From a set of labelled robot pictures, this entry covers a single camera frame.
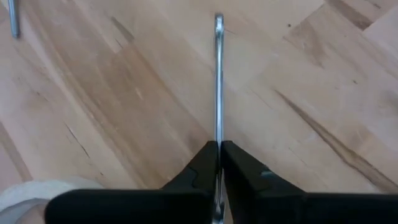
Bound white masking tape roll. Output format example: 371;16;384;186
0;177;105;224

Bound red black screwdriver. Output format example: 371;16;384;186
7;0;21;39

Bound silver combination wrench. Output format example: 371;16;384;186
212;12;226;224

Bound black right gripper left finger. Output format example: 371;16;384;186
45;141;220;224

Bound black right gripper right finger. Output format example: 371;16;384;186
221;140;398;224

